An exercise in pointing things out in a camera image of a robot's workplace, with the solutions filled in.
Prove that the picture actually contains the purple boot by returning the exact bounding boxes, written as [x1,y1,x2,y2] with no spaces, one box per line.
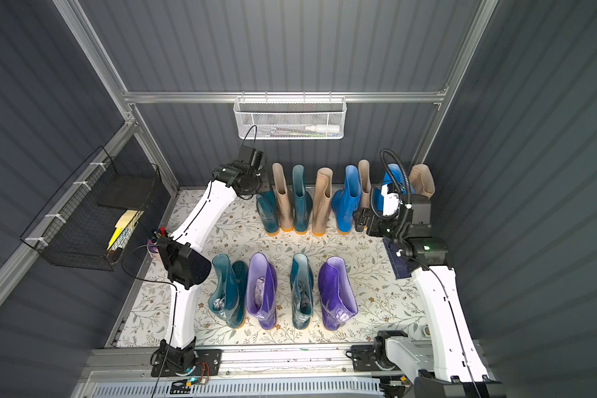
[318,256,358,331]
[245,252,277,330]

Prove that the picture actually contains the pink pen cup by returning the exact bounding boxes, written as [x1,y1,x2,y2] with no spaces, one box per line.
[147,227,167,260]

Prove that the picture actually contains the beige boot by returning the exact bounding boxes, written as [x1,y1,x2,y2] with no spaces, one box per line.
[312,167,333,236]
[409,164,435,198]
[272,163,294,232]
[358,159,371,208]

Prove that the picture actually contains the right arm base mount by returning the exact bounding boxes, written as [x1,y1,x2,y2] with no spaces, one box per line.
[346,330,408,372]

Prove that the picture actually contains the dark teal boot back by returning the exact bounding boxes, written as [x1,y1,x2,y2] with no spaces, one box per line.
[256,191,280,235]
[292,164,313,235]

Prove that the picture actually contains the white tube in basket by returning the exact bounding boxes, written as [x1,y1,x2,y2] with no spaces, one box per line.
[304,124,340,135]

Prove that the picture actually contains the yellow sticky notes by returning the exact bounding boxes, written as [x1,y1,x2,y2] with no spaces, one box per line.
[107,210,144,252]

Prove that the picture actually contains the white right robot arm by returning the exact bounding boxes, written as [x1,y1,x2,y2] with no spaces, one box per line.
[357,192,507,397]

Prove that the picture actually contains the black wire wall basket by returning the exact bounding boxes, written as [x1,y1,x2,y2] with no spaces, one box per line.
[20,148,161,271]

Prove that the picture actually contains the white wire mesh basket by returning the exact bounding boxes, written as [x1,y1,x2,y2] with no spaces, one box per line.
[233,98,348,142]

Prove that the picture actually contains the blue boot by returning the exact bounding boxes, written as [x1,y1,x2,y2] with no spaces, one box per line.
[332,165,363,235]
[371,163,416,212]

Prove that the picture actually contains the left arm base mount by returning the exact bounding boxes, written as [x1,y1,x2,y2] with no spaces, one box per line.
[149,344,223,377]

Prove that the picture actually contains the dark blue book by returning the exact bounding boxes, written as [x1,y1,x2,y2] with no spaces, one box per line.
[383,238,411,280]

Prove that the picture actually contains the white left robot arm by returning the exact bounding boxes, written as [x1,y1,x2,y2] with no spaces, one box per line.
[156,145,269,351]

